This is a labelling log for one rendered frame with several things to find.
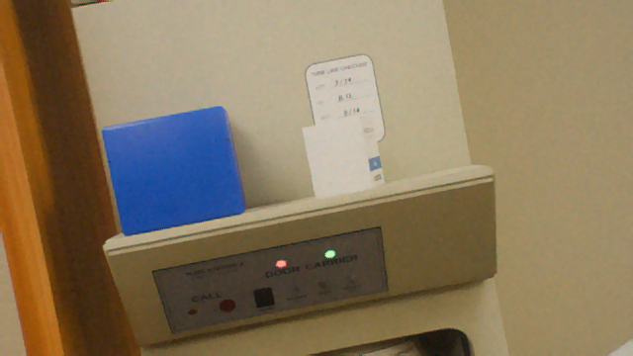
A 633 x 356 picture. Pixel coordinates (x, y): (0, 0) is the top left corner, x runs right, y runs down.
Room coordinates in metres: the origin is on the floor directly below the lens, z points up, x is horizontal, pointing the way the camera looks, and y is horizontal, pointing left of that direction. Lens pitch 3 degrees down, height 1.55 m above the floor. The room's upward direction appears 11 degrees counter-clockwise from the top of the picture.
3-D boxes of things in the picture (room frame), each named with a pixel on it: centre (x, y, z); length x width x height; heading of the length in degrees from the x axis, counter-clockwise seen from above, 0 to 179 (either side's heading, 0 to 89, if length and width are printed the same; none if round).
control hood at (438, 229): (1.12, -0.01, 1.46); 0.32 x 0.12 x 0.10; 90
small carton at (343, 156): (1.12, -0.05, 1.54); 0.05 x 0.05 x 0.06; 74
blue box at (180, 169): (1.12, 0.09, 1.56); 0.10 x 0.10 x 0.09; 0
